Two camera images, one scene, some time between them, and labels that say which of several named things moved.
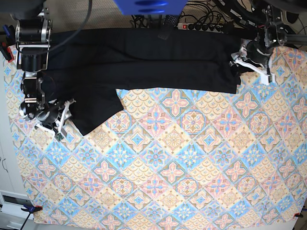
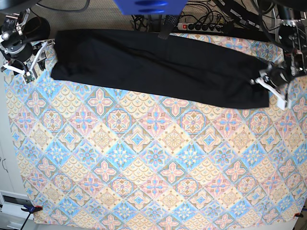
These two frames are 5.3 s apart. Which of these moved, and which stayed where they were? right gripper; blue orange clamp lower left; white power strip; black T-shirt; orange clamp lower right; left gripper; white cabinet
Moved: left gripper; black T-shirt; right gripper
Stayed: orange clamp lower right; white cabinet; blue orange clamp lower left; white power strip
